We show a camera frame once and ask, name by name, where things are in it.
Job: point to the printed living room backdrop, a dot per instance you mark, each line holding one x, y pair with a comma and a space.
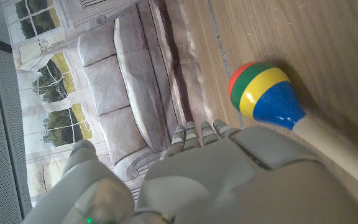
120, 77

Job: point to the grey tape outline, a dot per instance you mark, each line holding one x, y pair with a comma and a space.
219, 40

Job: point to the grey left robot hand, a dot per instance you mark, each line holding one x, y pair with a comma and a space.
228, 180

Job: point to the colourful striped wooden maraca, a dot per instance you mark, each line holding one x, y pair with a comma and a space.
266, 93

